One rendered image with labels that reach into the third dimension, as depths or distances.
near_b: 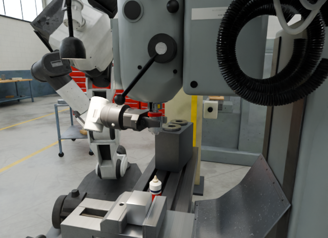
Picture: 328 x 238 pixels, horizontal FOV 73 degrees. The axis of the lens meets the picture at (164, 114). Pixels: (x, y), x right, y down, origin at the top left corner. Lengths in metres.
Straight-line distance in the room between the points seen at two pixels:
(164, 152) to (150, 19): 0.61
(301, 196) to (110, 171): 1.25
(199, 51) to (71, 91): 0.66
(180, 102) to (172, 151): 1.48
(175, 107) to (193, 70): 1.92
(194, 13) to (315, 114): 0.34
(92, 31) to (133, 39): 0.49
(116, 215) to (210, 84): 0.40
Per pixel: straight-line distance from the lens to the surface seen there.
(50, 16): 1.19
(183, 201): 0.85
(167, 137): 0.99
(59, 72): 1.03
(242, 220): 0.79
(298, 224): 0.65
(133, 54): 0.61
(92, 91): 1.40
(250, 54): 0.55
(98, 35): 1.08
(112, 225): 0.62
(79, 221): 0.69
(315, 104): 0.55
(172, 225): 0.65
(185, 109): 2.45
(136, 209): 0.61
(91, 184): 1.75
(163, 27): 0.59
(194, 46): 0.55
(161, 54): 0.55
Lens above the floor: 1.42
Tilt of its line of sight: 13 degrees down
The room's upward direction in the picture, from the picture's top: straight up
